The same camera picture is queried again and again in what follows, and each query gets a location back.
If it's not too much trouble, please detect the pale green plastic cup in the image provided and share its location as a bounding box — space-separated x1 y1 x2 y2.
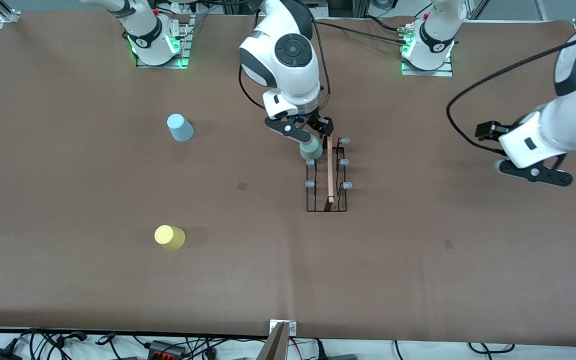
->
299 135 324 161

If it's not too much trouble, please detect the black wire cup holder rack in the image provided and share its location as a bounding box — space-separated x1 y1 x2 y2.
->
304 136 353 213

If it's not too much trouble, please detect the yellow plastic cup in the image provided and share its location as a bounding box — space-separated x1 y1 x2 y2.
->
154 225 186 251

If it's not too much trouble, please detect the light blue plastic cup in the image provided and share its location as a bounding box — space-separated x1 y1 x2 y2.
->
167 113 195 143

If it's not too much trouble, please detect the brown table cover sheet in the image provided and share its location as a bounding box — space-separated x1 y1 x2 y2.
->
0 11 576 348

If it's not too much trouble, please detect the black orange connector box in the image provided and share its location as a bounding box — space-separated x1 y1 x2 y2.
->
148 340 186 359

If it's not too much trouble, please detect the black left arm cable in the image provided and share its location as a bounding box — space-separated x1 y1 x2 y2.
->
446 32 576 156

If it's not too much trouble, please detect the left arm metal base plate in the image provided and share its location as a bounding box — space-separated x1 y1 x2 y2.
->
401 22 454 77

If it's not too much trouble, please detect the black cable to arm base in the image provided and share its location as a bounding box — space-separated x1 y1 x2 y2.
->
315 15 411 47

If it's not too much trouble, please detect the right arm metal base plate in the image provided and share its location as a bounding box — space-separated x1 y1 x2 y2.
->
135 15 192 70

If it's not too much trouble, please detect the small metal bracket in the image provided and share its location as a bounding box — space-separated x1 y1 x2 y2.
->
269 320 297 337

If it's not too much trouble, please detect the black looped floor cable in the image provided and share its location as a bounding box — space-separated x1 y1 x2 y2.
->
468 342 516 354

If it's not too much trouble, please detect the grey metal post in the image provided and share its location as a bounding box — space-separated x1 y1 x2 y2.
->
255 321 290 360

